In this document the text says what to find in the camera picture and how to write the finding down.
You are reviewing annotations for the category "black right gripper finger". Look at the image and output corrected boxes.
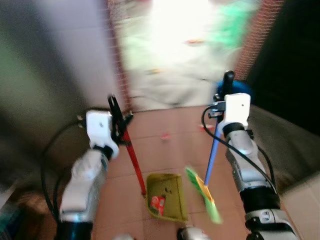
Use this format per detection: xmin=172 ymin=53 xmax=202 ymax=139
xmin=222 ymin=70 xmax=236 ymax=99

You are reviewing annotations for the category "green broom with blue handle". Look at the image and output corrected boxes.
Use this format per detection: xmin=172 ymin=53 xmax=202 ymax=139
xmin=184 ymin=120 xmax=224 ymax=225

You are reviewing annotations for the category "yellow dustpan with red handle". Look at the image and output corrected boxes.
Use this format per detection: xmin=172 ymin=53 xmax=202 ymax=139
xmin=121 ymin=129 xmax=189 ymax=224

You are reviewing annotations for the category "blue round object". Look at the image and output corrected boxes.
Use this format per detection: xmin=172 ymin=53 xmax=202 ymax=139
xmin=215 ymin=80 xmax=254 ymax=105

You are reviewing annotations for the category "red wrapper litter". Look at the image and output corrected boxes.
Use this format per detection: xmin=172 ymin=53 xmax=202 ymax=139
xmin=150 ymin=195 xmax=167 ymax=217

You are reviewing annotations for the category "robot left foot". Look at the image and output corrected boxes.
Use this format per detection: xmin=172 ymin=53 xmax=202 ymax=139
xmin=112 ymin=233 xmax=136 ymax=240

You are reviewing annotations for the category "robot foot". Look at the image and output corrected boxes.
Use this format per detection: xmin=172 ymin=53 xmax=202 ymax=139
xmin=177 ymin=226 xmax=211 ymax=240
xmin=112 ymin=233 xmax=136 ymax=240

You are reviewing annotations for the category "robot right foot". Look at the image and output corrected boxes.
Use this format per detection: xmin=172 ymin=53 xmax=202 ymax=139
xmin=177 ymin=226 xmax=211 ymax=240

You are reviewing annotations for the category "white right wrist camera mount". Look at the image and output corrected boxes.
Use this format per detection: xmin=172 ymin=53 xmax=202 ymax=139
xmin=222 ymin=93 xmax=252 ymax=129

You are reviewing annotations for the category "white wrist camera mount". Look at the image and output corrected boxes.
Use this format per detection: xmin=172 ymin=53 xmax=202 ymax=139
xmin=222 ymin=93 xmax=252 ymax=129
xmin=85 ymin=110 xmax=121 ymax=160

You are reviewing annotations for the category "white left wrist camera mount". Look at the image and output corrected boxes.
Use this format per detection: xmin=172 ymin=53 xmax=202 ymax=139
xmin=85 ymin=110 xmax=121 ymax=160

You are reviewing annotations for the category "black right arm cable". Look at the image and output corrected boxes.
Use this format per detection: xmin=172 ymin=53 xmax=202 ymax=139
xmin=201 ymin=105 xmax=279 ymax=196

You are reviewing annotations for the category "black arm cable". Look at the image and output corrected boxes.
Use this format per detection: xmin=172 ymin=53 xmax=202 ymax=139
xmin=40 ymin=118 xmax=90 ymax=221
xmin=201 ymin=105 xmax=279 ymax=196

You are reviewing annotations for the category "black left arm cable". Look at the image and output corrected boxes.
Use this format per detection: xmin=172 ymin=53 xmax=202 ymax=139
xmin=40 ymin=118 xmax=90 ymax=221

